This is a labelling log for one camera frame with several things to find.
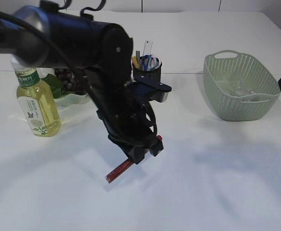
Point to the pale green wavy glass plate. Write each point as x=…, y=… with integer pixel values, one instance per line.
x=72, y=99

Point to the black mesh pen holder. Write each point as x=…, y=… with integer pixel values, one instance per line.
x=154, y=74

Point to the yellow tea bottle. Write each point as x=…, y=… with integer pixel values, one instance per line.
x=36, y=100

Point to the pale green woven basket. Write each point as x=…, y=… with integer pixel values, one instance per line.
x=219, y=73

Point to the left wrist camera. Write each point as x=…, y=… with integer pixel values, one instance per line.
x=153, y=90

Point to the silver marker pen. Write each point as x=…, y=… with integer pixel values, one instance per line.
x=138, y=57

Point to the purple artificial grape bunch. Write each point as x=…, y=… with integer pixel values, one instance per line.
x=61, y=81

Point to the clear plastic ruler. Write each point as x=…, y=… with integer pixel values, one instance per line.
x=147, y=50

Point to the gold marker pen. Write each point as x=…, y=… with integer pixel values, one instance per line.
x=136, y=62

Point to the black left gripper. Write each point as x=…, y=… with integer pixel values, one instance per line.
x=131, y=125

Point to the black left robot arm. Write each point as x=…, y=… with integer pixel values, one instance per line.
x=99, y=54

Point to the blue scissors with cover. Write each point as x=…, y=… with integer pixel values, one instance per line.
x=146, y=62

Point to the red marker pen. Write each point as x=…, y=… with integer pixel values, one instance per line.
x=120, y=169

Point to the pink scissors with purple cover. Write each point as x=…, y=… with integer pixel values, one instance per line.
x=154, y=63

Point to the clear plastic sheet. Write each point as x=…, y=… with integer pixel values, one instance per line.
x=239, y=89

